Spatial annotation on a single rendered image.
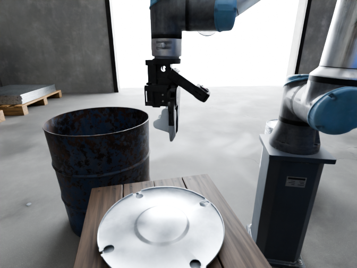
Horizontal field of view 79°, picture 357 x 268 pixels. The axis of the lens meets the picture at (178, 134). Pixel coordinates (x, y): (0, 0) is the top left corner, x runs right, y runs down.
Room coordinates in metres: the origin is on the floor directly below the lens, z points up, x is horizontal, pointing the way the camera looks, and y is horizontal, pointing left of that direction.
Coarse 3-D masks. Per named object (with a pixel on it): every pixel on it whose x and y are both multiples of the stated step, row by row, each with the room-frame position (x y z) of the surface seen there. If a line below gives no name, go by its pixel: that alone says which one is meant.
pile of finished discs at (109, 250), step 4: (136, 196) 0.52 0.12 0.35; (140, 196) 0.52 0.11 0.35; (200, 204) 0.49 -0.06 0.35; (204, 204) 0.49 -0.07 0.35; (104, 248) 0.34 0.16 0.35; (108, 248) 0.34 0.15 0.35; (112, 248) 0.34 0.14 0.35; (104, 252) 0.34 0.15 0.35; (108, 252) 0.34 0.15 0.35; (192, 260) 0.32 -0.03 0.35; (196, 260) 0.32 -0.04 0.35; (192, 264) 0.31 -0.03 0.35; (196, 264) 0.31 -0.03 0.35; (200, 264) 0.31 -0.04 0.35
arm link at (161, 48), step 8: (152, 40) 0.55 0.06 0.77; (160, 40) 0.53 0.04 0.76; (168, 40) 0.53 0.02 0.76; (176, 40) 0.54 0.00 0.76; (152, 48) 0.55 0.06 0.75; (160, 48) 0.53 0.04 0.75; (168, 48) 0.53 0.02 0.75; (176, 48) 0.54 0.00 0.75; (160, 56) 0.53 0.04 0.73; (168, 56) 0.53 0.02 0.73; (176, 56) 0.54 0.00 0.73
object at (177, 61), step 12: (156, 60) 0.54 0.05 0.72; (168, 60) 0.53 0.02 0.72; (180, 60) 0.56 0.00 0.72; (156, 72) 0.56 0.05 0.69; (168, 72) 0.55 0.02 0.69; (156, 84) 0.55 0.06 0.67; (168, 84) 0.55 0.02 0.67; (144, 96) 0.54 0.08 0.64; (156, 96) 0.54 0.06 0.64; (168, 96) 0.53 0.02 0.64; (180, 96) 0.59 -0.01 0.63
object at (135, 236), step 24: (144, 192) 0.53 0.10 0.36; (168, 192) 0.53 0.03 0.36; (192, 192) 0.53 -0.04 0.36; (120, 216) 0.43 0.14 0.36; (144, 216) 0.42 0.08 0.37; (168, 216) 0.42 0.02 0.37; (192, 216) 0.43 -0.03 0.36; (216, 216) 0.43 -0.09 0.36; (120, 240) 0.36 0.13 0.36; (144, 240) 0.35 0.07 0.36; (168, 240) 0.35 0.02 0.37; (192, 240) 0.36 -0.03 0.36; (216, 240) 0.36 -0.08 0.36; (120, 264) 0.30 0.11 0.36; (144, 264) 0.30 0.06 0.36; (168, 264) 0.30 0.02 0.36
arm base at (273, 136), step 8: (280, 120) 0.66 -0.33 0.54; (288, 120) 0.63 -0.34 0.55; (280, 128) 0.65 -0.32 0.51; (288, 128) 0.63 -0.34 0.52; (296, 128) 0.62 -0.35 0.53; (304, 128) 0.61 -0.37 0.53; (312, 128) 0.61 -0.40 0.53; (272, 136) 0.67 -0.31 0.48; (280, 136) 0.64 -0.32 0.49; (288, 136) 0.62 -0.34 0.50; (296, 136) 0.61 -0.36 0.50; (304, 136) 0.60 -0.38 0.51; (312, 136) 0.60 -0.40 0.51; (272, 144) 0.66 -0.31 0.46; (280, 144) 0.63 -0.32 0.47; (288, 144) 0.61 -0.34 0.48; (296, 144) 0.60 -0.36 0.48; (304, 144) 0.60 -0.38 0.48; (312, 144) 0.60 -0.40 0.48; (320, 144) 0.62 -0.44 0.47; (288, 152) 0.61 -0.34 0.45; (296, 152) 0.60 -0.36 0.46; (304, 152) 0.59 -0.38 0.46; (312, 152) 0.59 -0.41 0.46
